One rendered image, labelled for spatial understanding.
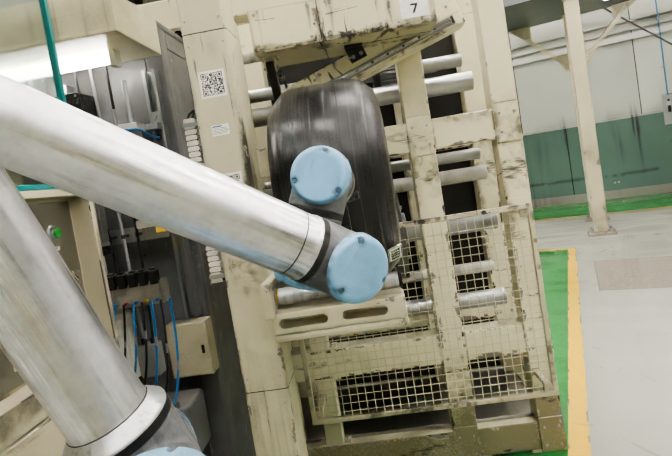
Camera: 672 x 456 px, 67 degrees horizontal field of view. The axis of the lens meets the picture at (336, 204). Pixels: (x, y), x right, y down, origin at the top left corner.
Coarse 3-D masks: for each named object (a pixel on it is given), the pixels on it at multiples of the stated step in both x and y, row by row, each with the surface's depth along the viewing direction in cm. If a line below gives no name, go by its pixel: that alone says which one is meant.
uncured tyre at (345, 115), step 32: (288, 96) 134; (320, 96) 131; (352, 96) 129; (288, 128) 125; (320, 128) 124; (352, 128) 123; (288, 160) 123; (352, 160) 121; (384, 160) 124; (288, 192) 122; (384, 192) 123; (352, 224) 123; (384, 224) 125
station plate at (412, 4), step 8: (400, 0) 162; (408, 0) 162; (416, 0) 162; (424, 0) 162; (400, 8) 162; (408, 8) 162; (416, 8) 162; (424, 8) 162; (408, 16) 162; (416, 16) 162
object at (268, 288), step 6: (270, 276) 144; (264, 282) 136; (270, 282) 136; (276, 282) 142; (264, 288) 133; (270, 288) 134; (276, 288) 139; (264, 294) 133; (270, 294) 133; (264, 300) 133; (270, 300) 133; (276, 300) 137; (264, 306) 133; (270, 306) 133; (276, 306) 137; (264, 312) 134; (270, 312) 133; (276, 312) 135; (270, 318) 134
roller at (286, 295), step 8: (392, 272) 136; (400, 272) 136; (392, 280) 134; (400, 280) 134; (280, 288) 139; (288, 288) 138; (296, 288) 137; (384, 288) 135; (392, 288) 136; (280, 296) 137; (288, 296) 137; (296, 296) 136; (304, 296) 136; (312, 296) 136; (320, 296) 136; (328, 296) 136; (280, 304) 138
